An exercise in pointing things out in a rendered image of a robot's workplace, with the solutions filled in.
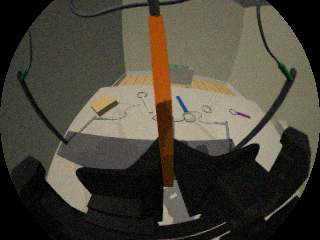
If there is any yellow rectangular block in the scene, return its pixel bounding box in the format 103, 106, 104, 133
91, 95, 119, 116

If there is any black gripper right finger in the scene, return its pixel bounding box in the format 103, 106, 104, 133
173, 139, 260, 217

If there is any grey ring with blue handle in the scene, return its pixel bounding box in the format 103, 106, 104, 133
177, 96, 196, 123

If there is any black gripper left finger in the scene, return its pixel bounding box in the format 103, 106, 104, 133
76, 137, 164, 223

